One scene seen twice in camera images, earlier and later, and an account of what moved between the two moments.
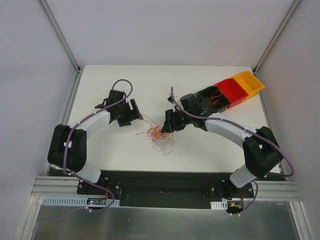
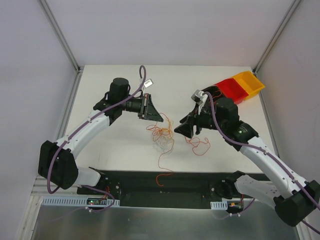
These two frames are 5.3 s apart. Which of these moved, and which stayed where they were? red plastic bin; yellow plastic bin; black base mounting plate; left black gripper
Moved: left black gripper
Stayed: black base mounting plate; yellow plastic bin; red plastic bin
